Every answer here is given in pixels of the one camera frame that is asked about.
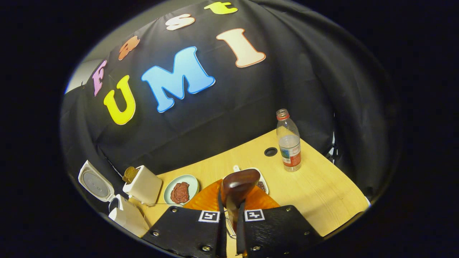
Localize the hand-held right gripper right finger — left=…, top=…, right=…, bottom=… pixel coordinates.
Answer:
left=235, top=186, right=323, bottom=258

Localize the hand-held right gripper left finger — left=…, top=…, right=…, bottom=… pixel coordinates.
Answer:
left=142, top=178, right=228, bottom=258

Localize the metal wire chopstick holder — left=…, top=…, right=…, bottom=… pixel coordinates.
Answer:
left=224, top=211, right=238, bottom=239

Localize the brown wooden spoon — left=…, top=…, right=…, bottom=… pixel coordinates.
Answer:
left=221, top=169, right=261, bottom=257

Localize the pale green plate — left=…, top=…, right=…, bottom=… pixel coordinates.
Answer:
left=164, top=175, right=199, bottom=207

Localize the white divided dish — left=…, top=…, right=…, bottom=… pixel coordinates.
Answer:
left=222, top=165, right=269, bottom=196

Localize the white toaster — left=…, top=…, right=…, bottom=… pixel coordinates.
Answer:
left=123, top=165, right=163, bottom=206

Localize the clear plastic water bottle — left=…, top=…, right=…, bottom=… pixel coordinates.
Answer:
left=276, top=109, right=302, bottom=172

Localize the brown bread slice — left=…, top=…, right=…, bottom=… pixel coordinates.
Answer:
left=122, top=167, right=140, bottom=185

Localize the black backdrop cloth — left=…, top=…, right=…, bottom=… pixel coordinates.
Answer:
left=60, top=0, right=398, bottom=215

